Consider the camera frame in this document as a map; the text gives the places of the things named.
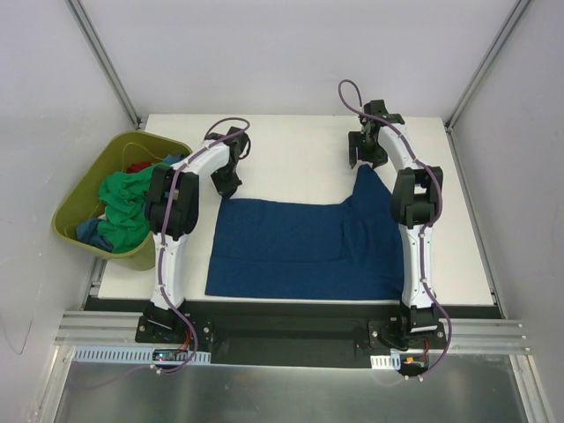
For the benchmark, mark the aluminium corner post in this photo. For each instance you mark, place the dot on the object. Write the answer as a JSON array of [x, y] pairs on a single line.
[[508, 26], [92, 38]]

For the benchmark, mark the olive green plastic bin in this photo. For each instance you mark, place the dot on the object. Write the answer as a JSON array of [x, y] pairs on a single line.
[[83, 202]]

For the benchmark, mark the right white cable duct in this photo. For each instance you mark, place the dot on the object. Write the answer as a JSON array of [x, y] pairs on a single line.
[[385, 362]]

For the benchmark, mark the white cable duct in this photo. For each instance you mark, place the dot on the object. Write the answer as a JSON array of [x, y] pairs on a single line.
[[385, 362], [130, 355]]

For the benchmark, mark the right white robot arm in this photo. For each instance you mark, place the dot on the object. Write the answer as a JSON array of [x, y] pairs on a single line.
[[416, 204]]

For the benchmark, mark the right aluminium corner post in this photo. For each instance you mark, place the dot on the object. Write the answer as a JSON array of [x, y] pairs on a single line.
[[508, 26]]

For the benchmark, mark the red t shirt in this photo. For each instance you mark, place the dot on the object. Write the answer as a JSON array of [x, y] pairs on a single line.
[[138, 167]]

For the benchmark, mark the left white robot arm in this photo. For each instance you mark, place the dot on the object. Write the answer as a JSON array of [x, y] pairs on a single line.
[[172, 210]]

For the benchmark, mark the aluminium frame rail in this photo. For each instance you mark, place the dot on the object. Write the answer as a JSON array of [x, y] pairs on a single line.
[[490, 336]]

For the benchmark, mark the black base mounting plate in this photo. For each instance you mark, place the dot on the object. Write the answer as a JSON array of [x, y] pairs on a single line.
[[292, 334]]

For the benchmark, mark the left aluminium corner post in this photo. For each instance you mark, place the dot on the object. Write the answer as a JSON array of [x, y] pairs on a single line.
[[92, 38]]

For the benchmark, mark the blue printed t shirt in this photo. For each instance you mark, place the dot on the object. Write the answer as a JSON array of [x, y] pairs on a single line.
[[351, 251]]

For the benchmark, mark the left white cable duct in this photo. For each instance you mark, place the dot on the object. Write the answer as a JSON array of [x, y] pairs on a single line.
[[130, 355]]

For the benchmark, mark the green t shirt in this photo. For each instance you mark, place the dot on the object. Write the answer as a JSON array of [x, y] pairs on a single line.
[[124, 195]]

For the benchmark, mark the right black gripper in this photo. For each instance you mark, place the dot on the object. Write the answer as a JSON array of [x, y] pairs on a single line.
[[366, 146]]

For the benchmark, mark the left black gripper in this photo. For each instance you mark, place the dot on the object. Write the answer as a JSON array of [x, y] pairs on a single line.
[[226, 177]]

